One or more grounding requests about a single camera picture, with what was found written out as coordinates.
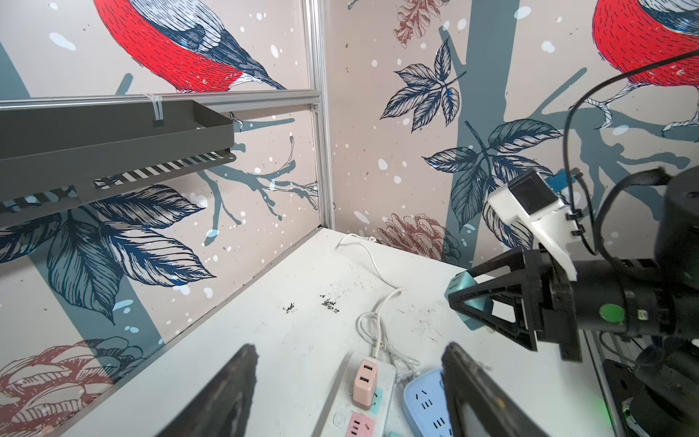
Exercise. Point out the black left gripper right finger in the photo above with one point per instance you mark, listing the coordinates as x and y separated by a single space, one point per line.
476 404

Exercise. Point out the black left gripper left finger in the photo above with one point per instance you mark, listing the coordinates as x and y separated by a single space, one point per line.
222 407

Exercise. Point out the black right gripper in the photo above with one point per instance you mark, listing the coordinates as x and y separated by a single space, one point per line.
533 273

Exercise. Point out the pink USB charger plug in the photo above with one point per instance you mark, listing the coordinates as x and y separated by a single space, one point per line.
365 384

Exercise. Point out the white multicolour power strip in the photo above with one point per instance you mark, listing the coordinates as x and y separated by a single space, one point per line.
342 417

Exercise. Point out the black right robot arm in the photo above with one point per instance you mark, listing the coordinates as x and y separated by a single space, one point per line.
657 298

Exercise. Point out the blue square socket cube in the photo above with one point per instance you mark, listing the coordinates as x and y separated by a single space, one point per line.
425 407

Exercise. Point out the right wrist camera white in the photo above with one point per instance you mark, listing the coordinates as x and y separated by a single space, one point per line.
528 200

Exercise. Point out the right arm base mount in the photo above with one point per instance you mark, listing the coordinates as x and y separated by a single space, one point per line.
657 400

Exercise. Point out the black wall shelf basket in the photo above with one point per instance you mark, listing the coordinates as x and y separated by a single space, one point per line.
55 158

